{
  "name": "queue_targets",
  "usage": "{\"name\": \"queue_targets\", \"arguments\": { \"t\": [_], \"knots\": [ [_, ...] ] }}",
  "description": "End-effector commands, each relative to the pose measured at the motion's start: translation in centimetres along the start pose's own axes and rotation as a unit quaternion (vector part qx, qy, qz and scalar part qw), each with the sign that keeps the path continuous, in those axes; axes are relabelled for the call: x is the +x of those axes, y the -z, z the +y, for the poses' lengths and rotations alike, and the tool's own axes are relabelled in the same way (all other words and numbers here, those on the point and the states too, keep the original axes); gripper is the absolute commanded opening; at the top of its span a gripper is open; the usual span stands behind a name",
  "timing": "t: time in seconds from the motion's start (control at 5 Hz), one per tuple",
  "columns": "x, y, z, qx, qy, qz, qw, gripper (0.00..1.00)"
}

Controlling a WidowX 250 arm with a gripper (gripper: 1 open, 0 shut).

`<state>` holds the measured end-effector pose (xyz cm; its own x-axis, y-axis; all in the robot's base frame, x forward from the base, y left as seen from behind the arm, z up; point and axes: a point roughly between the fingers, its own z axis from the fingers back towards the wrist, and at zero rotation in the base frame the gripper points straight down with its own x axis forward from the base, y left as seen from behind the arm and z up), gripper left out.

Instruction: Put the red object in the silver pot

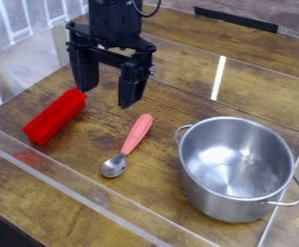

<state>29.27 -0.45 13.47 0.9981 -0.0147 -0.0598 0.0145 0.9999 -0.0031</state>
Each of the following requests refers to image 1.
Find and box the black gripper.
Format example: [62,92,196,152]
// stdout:
[66,0,158,109]

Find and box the silver steel pot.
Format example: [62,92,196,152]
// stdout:
[174,116,299,223]

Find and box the red rectangular block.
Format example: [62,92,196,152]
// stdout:
[23,88,88,147]

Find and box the black strip on table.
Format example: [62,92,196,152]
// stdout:
[194,7,279,34]

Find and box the clear acrylic front barrier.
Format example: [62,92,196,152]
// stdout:
[0,130,219,247]

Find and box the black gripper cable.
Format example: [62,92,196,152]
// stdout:
[131,0,163,18]

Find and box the spoon with pink handle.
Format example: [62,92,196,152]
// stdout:
[100,114,154,178]

